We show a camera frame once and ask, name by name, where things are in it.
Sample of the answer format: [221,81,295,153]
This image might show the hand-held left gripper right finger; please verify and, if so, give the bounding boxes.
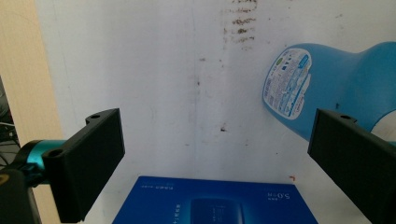
[307,107,396,224]

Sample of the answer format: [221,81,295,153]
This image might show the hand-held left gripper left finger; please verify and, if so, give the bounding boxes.
[41,107,126,224]

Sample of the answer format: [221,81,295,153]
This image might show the blue detergent bottle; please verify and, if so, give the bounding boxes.
[262,41,396,142]

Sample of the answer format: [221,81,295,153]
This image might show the blue box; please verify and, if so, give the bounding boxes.
[111,175,319,224]

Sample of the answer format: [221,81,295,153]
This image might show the dark cables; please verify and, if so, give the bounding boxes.
[0,77,21,171]

